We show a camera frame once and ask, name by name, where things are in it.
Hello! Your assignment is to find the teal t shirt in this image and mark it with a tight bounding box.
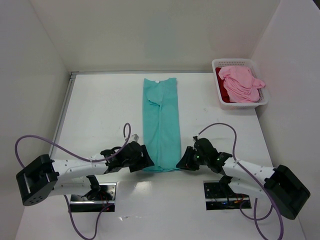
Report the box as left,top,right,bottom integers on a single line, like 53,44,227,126
142,78,182,173

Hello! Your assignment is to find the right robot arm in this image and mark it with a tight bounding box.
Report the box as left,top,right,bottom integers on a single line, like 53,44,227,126
176,138,311,220

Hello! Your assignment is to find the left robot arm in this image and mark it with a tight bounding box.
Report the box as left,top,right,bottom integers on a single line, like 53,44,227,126
16,141,155,207

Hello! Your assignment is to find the red t shirt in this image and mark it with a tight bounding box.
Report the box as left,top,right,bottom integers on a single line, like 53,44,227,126
215,67,233,103

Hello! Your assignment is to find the white plastic basket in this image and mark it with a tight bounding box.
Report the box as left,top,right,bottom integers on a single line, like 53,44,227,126
211,58,270,110

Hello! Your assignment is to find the pink t shirt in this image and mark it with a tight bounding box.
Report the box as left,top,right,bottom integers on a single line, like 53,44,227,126
219,66,266,103

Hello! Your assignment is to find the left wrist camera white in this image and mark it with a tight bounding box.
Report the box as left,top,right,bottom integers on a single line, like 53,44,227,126
128,134,139,143

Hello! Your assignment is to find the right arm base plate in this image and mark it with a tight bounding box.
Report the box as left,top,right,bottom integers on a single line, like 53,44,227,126
203,181,252,211

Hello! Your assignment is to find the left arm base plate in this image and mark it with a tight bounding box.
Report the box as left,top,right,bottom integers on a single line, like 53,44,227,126
69,182,117,213

